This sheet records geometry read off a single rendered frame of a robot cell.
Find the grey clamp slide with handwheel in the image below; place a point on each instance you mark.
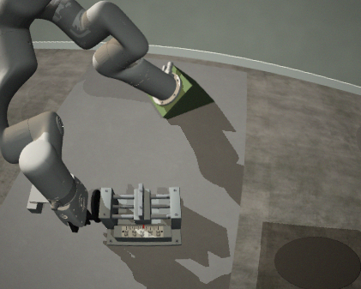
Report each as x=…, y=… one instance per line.
x=159, y=225

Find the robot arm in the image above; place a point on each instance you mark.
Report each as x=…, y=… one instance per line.
x=41, y=160

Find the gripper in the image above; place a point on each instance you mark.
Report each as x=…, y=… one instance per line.
x=75, y=212

